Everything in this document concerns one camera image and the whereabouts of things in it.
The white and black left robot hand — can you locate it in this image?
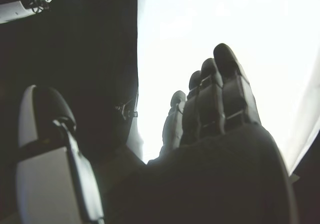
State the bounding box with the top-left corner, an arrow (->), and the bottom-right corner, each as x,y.
15,42 -> 299,224

